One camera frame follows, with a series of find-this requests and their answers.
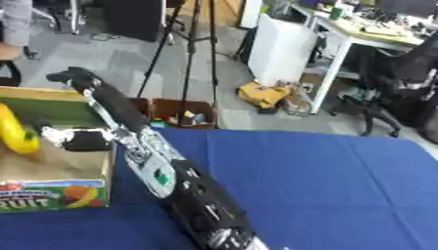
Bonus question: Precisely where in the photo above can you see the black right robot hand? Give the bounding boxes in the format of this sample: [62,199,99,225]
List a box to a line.
[32,65,151,153]

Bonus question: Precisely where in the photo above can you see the cardboard box with green inside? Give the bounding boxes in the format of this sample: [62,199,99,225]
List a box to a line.
[0,85,118,213]

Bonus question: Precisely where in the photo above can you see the brown cardboard floor box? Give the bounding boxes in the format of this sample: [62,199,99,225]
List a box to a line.
[151,98,219,130]

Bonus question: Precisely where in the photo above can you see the black cabinet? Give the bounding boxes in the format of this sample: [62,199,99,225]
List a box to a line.
[101,0,170,43]

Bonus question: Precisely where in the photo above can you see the black tripod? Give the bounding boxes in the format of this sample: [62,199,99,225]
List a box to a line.
[135,0,223,129]

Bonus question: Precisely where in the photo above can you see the yellow toy banana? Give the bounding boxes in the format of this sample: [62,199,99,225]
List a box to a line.
[0,102,43,156]

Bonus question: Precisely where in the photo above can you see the wooden seat chair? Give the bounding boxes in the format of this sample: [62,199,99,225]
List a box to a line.
[0,43,27,88]

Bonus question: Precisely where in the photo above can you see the person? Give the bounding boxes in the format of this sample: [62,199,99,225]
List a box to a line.
[0,0,34,47]

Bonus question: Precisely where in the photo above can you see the white cabinet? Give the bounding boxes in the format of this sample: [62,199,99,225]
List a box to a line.
[246,13,319,88]

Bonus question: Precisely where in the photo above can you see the white desk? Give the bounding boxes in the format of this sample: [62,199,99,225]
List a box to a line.
[288,2,428,115]

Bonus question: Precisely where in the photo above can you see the green cup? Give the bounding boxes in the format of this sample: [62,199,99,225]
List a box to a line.
[328,6,346,21]

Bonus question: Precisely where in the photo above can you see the black office chair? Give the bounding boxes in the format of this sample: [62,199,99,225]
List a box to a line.
[328,32,438,145]

